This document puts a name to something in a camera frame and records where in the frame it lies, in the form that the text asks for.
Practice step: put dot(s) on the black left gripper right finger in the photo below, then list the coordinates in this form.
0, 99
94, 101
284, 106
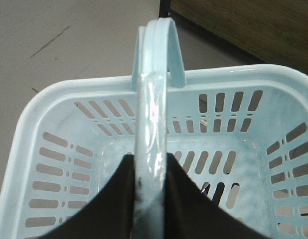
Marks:
191, 215

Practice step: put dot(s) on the black wood-panel fruit stand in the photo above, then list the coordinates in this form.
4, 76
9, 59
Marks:
275, 31

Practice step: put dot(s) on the light blue plastic basket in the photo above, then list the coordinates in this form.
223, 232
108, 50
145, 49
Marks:
240, 133

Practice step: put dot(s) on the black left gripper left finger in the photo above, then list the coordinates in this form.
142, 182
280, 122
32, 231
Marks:
109, 215

